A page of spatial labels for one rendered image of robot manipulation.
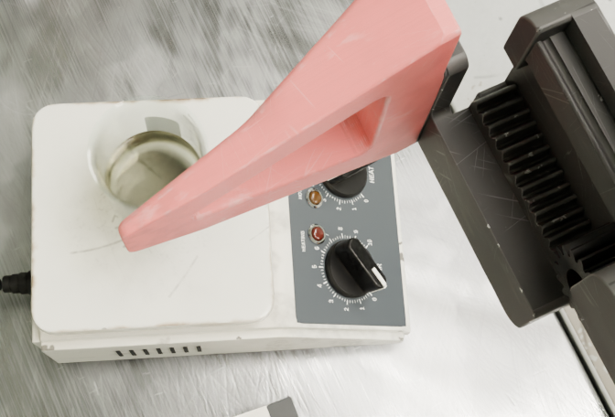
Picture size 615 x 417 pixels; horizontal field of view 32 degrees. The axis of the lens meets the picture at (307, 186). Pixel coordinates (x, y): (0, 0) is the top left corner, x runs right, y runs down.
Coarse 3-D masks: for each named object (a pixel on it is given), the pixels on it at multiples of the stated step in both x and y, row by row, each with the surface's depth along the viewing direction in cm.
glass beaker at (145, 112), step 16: (144, 96) 48; (160, 96) 48; (112, 112) 49; (128, 112) 49; (144, 112) 50; (160, 112) 50; (176, 112) 49; (192, 112) 49; (96, 128) 48; (112, 128) 50; (128, 128) 51; (144, 128) 52; (160, 128) 52; (176, 128) 52; (192, 128) 49; (96, 144) 49; (112, 144) 51; (192, 144) 52; (96, 160) 48; (96, 176) 48; (112, 192) 48; (112, 208) 52; (128, 208) 49
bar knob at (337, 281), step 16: (352, 240) 57; (336, 256) 58; (352, 256) 57; (368, 256) 57; (336, 272) 57; (352, 272) 58; (368, 272) 57; (336, 288) 57; (352, 288) 58; (368, 288) 57; (384, 288) 57
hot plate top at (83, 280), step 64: (64, 128) 56; (64, 192) 55; (64, 256) 54; (128, 256) 54; (192, 256) 54; (256, 256) 54; (64, 320) 53; (128, 320) 53; (192, 320) 53; (256, 320) 53
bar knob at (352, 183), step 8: (360, 168) 58; (336, 176) 58; (344, 176) 58; (352, 176) 60; (360, 176) 60; (328, 184) 59; (336, 184) 59; (344, 184) 59; (352, 184) 60; (360, 184) 60; (336, 192) 59; (344, 192) 59; (352, 192) 59; (360, 192) 60
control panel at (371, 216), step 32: (384, 160) 62; (320, 192) 59; (384, 192) 61; (320, 224) 58; (352, 224) 59; (384, 224) 61; (320, 256) 58; (384, 256) 60; (320, 288) 57; (320, 320) 56; (352, 320) 58; (384, 320) 59
